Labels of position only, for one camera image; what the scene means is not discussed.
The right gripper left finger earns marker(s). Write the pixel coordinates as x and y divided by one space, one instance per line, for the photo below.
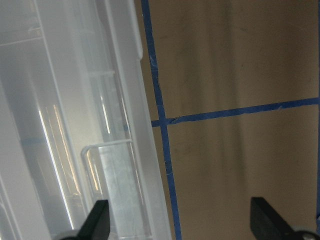
97 225

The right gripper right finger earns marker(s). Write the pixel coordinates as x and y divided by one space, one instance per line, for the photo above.
267 224

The clear plastic box lid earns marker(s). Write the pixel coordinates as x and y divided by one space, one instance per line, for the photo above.
75 128

